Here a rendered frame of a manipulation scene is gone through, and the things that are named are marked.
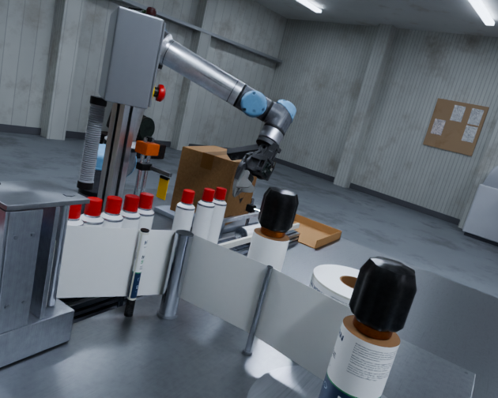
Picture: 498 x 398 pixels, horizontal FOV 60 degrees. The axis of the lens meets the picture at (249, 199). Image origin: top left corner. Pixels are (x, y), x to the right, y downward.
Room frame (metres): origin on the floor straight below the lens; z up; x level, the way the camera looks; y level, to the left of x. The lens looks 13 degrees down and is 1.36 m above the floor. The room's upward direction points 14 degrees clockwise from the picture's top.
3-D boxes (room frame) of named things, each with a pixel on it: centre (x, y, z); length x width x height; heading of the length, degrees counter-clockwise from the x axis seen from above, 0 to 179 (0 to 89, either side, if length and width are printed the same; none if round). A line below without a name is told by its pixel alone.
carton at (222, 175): (1.82, 0.15, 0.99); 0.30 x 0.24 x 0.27; 162
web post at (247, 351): (0.77, -0.07, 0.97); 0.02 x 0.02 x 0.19
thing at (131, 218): (0.95, 0.26, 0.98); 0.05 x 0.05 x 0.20
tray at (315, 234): (1.92, -0.28, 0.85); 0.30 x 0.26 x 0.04; 151
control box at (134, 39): (1.00, 0.34, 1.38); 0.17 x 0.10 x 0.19; 26
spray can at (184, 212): (1.14, 0.16, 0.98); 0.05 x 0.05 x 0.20
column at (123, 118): (1.09, 0.36, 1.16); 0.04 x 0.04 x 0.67; 61
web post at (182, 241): (0.84, 0.11, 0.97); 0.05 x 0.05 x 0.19
